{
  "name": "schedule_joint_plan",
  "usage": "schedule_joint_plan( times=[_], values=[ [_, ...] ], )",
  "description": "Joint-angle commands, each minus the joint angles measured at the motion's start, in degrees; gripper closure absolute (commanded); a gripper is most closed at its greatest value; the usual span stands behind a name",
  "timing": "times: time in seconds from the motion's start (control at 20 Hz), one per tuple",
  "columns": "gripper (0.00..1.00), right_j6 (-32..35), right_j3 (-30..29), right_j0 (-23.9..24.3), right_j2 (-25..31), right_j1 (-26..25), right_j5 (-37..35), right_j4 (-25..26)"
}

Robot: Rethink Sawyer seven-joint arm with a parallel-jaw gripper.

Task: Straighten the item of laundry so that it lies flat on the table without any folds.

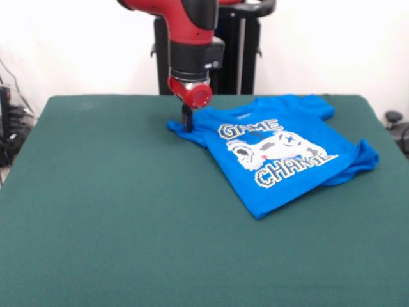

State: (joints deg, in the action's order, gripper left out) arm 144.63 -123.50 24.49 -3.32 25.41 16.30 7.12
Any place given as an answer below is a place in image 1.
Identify blue t-shirt with white print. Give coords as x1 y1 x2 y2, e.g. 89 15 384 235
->
166 93 381 221

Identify thin grey cable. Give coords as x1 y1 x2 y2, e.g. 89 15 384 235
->
0 58 35 116

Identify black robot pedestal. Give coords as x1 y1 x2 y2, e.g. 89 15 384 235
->
150 0 276 96

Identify dark green table cloth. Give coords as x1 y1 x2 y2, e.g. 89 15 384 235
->
0 94 409 307

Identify black electronics box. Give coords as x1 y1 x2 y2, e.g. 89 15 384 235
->
0 84 13 140

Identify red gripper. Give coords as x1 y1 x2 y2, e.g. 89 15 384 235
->
167 76 213 134

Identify black cable tangle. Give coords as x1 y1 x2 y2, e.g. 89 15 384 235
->
0 105 37 167

